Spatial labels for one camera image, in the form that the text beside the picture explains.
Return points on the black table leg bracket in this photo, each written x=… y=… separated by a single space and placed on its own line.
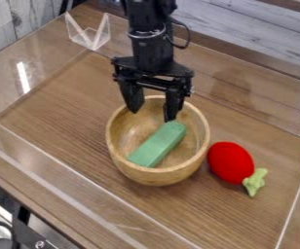
x=32 y=233

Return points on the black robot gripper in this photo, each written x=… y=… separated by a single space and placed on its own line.
x=151 y=68

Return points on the red plush strawberry toy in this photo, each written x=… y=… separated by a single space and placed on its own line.
x=231 y=164

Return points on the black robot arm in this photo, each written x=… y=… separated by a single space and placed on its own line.
x=150 y=15

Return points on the clear acrylic corner bracket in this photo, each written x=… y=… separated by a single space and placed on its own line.
x=91 y=38

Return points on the green rectangular block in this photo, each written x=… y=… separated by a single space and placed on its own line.
x=158 y=144

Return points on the brown wooden bowl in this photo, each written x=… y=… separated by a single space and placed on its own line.
x=128 y=129

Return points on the clear acrylic tray walls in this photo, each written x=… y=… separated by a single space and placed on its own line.
x=58 y=97

